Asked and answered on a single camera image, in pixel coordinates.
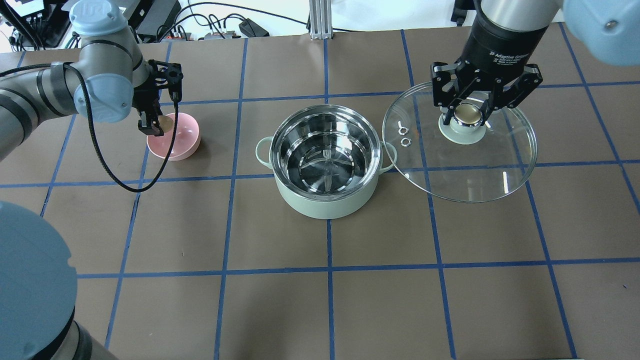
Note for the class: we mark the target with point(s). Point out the pink bowl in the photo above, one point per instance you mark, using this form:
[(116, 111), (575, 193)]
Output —
[(186, 142)]

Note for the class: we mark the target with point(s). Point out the black power adapter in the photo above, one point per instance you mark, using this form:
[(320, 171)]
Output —
[(251, 29)]

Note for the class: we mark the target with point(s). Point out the aluminium frame post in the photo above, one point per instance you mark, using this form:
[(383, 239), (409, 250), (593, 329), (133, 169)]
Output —
[(320, 20)]

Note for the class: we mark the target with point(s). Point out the glass pot lid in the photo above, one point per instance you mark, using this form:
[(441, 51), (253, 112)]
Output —
[(465, 160)]

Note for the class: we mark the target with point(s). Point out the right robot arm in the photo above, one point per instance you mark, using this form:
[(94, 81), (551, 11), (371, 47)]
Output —
[(609, 29)]

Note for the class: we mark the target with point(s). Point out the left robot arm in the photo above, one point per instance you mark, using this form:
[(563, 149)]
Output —
[(111, 77)]

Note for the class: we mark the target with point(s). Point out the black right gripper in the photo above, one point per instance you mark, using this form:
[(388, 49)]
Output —
[(502, 44)]

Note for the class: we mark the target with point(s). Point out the beige egg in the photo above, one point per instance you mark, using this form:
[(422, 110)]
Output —
[(166, 123)]

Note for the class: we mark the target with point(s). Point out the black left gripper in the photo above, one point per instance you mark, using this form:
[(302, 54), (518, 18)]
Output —
[(145, 96)]

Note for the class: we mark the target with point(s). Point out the black electronics box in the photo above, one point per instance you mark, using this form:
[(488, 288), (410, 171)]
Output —
[(148, 17)]

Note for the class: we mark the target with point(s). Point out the mint green electric pot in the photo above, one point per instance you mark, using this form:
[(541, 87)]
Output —
[(326, 160)]

